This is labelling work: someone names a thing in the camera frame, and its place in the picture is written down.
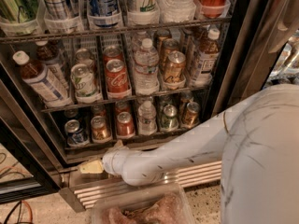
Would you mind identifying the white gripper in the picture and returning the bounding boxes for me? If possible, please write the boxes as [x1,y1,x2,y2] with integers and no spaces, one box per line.
[78,140,127,175]

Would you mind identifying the orange can bottom shelf front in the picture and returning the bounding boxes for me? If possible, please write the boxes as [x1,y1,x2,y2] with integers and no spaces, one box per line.
[91,116,111,142]

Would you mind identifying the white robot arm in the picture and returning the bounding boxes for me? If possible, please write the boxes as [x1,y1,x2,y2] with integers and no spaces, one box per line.
[101,84,299,224]

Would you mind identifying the red can bottom shelf front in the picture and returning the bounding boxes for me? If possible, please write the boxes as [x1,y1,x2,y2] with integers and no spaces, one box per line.
[117,112,135,137]

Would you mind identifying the blue can bottom shelf front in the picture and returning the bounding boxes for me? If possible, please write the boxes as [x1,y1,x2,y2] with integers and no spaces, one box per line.
[64,119,89,147]

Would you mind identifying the stainless fridge base grille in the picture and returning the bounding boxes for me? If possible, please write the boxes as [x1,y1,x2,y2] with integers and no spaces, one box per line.
[61,161,221,219]

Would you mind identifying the small water bottle bottom shelf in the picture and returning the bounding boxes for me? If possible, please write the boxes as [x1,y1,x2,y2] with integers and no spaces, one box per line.
[138,101,157,135]

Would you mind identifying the white green can middle shelf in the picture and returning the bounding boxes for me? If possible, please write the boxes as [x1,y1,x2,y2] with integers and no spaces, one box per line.
[71,63,98,98]

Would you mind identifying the red Coca-Cola can middle shelf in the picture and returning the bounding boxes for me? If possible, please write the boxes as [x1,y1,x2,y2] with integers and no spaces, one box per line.
[105,59,129,93]

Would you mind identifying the green can bottom shelf front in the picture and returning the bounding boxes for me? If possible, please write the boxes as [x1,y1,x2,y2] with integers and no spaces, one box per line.
[161,105,178,132]

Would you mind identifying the gold can bottom shelf right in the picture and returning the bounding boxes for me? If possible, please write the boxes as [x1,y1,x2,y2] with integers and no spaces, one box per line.
[182,102,200,126]

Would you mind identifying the gold can shelf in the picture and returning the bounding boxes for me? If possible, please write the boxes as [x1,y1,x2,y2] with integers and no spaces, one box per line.
[182,102,200,126]
[163,50,186,83]

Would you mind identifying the water bottle middle shelf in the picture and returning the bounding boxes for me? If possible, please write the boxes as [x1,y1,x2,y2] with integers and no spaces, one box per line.
[134,38,159,95]

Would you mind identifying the gold can middle shelf front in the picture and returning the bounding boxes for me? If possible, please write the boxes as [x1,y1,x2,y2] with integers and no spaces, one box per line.
[163,50,186,83]

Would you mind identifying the tea bottle right middle shelf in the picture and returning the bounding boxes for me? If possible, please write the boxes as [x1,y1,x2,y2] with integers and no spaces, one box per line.
[190,27,221,82]

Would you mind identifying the blue white can top shelf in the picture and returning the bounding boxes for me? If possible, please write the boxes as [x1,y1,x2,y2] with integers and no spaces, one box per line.
[89,0,119,27]

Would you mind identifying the plaid can top shelf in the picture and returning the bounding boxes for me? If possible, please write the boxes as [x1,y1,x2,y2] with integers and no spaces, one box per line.
[44,0,79,20]

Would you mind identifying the water bottle top shelf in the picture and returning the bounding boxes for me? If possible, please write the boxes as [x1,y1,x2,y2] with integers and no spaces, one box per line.
[157,0,196,23]

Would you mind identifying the green can top shelf left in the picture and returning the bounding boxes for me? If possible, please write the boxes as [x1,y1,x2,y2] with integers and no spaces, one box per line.
[0,0,38,23]

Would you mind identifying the clear plastic bin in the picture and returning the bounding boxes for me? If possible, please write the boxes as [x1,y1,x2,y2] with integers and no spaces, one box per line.
[92,184,195,224]

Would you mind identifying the open glass door left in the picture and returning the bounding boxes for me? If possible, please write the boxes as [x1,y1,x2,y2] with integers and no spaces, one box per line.
[0,81,62,204]

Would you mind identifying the tea bottle front left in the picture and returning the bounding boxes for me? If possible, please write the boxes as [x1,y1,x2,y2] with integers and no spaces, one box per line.
[13,50,68,102]

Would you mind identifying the tea bottle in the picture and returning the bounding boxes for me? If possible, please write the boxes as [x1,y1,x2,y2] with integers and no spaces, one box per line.
[36,40,69,90]
[13,50,68,102]

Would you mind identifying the tea bottle rear left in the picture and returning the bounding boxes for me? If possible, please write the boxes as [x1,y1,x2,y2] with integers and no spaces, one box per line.
[36,40,69,90]

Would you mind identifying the orange black cables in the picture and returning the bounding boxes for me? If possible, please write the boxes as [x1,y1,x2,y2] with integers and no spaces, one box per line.
[2,199,35,224]

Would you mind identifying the fridge centre door frame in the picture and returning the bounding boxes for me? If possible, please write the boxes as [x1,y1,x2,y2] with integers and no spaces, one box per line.
[203,0,299,119]

